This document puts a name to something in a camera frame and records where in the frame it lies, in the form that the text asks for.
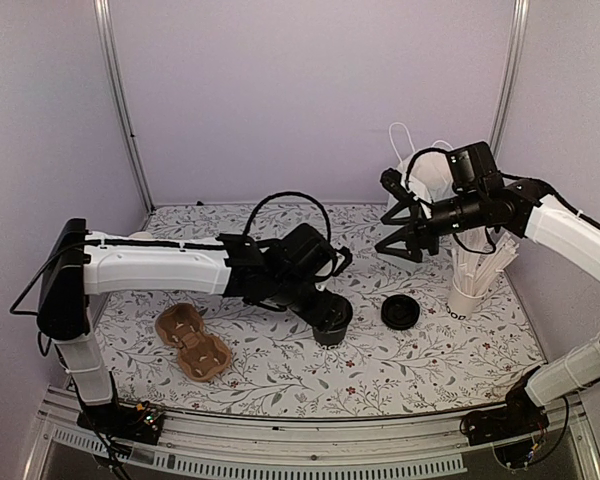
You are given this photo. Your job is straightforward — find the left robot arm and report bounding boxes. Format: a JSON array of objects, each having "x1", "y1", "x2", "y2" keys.
[{"x1": 30, "y1": 218, "x2": 353, "y2": 434}]

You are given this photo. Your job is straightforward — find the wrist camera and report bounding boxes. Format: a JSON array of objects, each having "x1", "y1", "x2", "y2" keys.
[
  {"x1": 380, "y1": 168, "x2": 423, "y2": 206},
  {"x1": 314, "y1": 246, "x2": 353, "y2": 281}
]

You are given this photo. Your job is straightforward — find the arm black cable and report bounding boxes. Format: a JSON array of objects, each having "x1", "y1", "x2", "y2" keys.
[
  {"x1": 242, "y1": 189, "x2": 332, "y2": 246},
  {"x1": 403, "y1": 145, "x2": 454, "y2": 196}
]

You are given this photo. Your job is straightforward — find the stack of black lids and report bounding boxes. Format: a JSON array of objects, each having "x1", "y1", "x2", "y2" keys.
[{"x1": 381, "y1": 294, "x2": 421, "y2": 331}]

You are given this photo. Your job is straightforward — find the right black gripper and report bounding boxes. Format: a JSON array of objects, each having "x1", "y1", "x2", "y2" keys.
[{"x1": 375, "y1": 189, "x2": 486, "y2": 262}]

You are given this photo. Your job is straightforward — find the black paper coffee cup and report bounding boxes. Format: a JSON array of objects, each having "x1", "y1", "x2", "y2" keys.
[{"x1": 312, "y1": 322, "x2": 349, "y2": 349}]

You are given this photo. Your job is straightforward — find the white cup holding straws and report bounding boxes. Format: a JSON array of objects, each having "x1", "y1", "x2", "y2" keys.
[{"x1": 446, "y1": 280, "x2": 483, "y2": 321}]

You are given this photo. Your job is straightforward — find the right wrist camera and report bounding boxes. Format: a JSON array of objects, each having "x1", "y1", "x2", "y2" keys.
[{"x1": 380, "y1": 168, "x2": 423, "y2": 206}]

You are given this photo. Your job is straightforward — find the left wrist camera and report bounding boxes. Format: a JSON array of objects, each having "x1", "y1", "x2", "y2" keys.
[{"x1": 314, "y1": 246, "x2": 353, "y2": 281}]

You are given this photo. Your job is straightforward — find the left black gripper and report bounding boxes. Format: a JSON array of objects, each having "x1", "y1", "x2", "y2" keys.
[{"x1": 270, "y1": 276, "x2": 347, "y2": 334}]

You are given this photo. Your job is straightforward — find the white paper bag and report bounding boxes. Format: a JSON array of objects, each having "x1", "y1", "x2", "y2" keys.
[{"x1": 388, "y1": 122, "x2": 454, "y2": 204}]

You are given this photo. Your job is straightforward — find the floral table mat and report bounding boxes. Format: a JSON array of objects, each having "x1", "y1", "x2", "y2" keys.
[{"x1": 95, "y1": 203, "x2": 544, "y2": 417}]

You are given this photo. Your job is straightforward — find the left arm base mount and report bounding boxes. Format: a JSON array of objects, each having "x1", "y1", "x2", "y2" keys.
[{"x1": 77, "y1": 398, "x2": 164, "y2": 445}]

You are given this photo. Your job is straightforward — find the right aluminium frame post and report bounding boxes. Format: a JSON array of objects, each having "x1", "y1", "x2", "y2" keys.
[{"x1": 489, "y1": 0, "x2": 530, "y2": 155}]

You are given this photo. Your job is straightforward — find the brown cardboard cup carrier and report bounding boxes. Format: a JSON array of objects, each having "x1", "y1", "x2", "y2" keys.
[{"x1": 155, "y1": 303, "x2": 232, "y2": 383}]

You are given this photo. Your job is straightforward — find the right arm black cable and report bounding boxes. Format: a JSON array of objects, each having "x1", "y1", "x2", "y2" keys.
[{"x1": 403, "y1": 145, "x2": 454, "y2": 196}]

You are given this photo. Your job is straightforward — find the aluminium frame post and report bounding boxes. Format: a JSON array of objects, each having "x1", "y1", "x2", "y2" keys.
[
  {"x1": 93, "y1": 0, "x2": 155, "y2": 215},
  {"x1": 489, "y1": 0, "x2": 530, "y2": 155}
]

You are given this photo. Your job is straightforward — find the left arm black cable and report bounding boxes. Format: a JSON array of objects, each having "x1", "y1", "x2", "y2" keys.
[{"x1": 242, "y1": 189, "x2": 332, "y2": 246}]

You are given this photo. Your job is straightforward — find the front aluminium rail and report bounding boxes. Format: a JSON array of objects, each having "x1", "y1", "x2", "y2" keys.
[{"x1": 23, "y1": 387, "x2": 600, "y2": 479}]

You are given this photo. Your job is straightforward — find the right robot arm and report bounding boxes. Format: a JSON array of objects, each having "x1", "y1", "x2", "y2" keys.
[{"x1": 375, "y1": 141, "x2": 600, "y2": 436}]

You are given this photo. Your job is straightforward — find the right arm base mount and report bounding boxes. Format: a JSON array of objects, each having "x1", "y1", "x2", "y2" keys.
[{"x1": 459, "y1": 403, "x2": 549, "y2": 470}]

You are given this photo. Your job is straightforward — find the left aluminium frame post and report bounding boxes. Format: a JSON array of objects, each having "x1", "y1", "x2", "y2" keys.
[{"x1": 93, "y1": 0, "x2": 155, "y2": 215}]

